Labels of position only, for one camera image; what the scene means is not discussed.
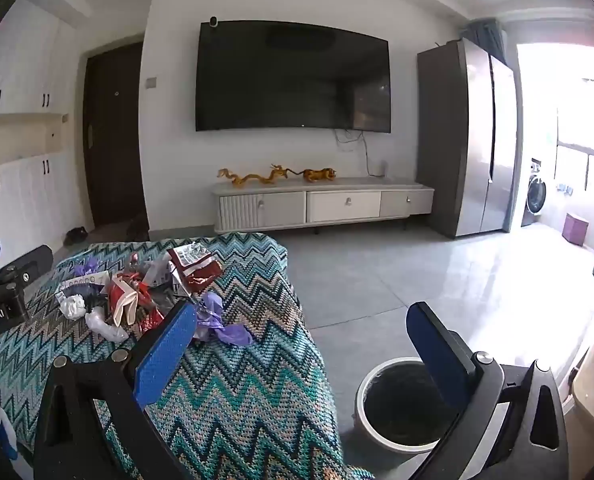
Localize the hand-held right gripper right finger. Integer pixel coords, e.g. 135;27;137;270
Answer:
406;301;571;480

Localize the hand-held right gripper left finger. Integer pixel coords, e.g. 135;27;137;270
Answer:
32;300;198;480

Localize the white printed wrapper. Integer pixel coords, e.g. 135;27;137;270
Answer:
56;271;110;295

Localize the red and white carton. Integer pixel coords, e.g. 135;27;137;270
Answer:
108;272;165;331

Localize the white paper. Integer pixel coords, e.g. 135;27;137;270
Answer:
59;294;86;319

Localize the white plastic bag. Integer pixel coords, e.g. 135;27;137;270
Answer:
85;310;129;342

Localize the purple wrapper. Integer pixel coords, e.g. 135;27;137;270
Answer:
191;292;254;347

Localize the white round trash bin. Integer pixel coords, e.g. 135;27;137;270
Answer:
353;357;465;456

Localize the red snack wrapper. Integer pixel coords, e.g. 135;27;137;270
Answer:
167;244;224;293

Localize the teal zigzag knit blanket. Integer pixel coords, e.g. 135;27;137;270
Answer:
0;232;378;480

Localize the dark brown door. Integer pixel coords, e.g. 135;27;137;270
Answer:
83;41;146;229

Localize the purple square stool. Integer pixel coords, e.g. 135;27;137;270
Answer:
562;213;590;247

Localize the silver washing machine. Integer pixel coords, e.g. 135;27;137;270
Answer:
521;157;548;228

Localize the white television console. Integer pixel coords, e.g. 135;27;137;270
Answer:
212;177;436;236

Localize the golden dragon figurine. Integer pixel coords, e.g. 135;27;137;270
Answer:
217;163;302;189

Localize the grey double-door refrigerator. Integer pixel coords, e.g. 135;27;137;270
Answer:
416;38;520;239

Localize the large window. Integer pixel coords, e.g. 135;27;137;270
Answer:
556;79;594;207

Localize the white wall cabinet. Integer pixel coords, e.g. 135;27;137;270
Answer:
0;0;96;271

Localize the television cable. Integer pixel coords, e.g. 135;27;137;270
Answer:
334;129;386;179

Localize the black wall television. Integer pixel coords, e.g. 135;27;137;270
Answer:
195;20;392;134

